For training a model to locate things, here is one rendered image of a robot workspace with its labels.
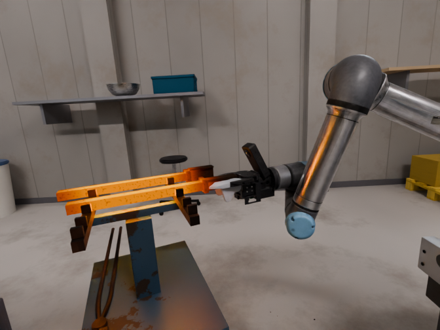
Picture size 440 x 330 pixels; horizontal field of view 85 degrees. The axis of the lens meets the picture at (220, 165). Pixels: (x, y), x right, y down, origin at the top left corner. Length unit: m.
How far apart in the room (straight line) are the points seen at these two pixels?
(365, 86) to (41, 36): 3.69
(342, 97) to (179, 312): 0.62
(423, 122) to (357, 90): 0.26
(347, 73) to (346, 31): 3.00
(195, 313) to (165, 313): 0.07
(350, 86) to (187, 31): 2.84
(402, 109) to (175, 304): 0.77
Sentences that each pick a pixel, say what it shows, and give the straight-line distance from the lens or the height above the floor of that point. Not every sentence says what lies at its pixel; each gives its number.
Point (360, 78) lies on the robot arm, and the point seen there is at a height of 1.17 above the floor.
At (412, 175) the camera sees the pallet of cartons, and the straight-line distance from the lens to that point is 3.89.
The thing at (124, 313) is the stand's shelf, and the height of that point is 0.66.
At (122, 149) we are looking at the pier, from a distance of 3.29.
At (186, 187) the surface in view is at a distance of 0.63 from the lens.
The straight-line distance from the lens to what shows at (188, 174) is 0.75.
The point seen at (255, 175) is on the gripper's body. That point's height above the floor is 0.93.
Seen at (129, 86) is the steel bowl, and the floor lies 1.42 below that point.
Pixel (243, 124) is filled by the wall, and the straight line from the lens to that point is 3.20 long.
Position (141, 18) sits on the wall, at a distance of 3.48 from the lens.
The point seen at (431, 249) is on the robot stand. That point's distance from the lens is 0.82.
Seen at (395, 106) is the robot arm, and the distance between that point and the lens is 0.81.
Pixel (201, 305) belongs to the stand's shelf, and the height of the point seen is 0.66.
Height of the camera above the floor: 1.12
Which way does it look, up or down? 13 degrees down
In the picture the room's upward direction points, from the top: 3 degrees counter-clockwise
